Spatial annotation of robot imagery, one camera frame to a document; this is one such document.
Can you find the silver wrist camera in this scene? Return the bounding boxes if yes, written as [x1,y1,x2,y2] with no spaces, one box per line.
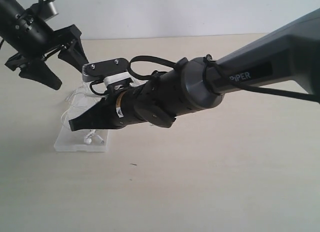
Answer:
[82,57,131,86]
[30,0,59,22]

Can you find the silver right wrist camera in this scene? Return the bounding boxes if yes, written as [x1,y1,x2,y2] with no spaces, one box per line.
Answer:
[82,57,131,86]

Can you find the white wired earphones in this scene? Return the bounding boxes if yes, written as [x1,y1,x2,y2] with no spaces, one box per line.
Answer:
[60,82,105,146]

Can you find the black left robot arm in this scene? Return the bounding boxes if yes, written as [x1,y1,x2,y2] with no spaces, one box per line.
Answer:
[0,0,89,90]

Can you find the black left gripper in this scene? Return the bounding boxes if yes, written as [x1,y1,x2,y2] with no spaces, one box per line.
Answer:
[4,10,89,91]

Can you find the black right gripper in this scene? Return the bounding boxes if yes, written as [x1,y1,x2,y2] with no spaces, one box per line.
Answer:
[68,72,176,132]

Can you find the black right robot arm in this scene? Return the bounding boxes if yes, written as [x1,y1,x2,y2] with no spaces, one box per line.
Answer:
[69,10,320,131]

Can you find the clear plastic hinged case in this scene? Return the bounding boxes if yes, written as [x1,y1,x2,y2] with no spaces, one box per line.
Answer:
[54,82,109,152]

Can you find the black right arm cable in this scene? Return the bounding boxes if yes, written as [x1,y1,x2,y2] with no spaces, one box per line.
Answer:
[88,54,320,104]

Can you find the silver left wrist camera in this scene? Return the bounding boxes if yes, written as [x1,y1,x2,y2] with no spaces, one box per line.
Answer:
[30,0,59,22]

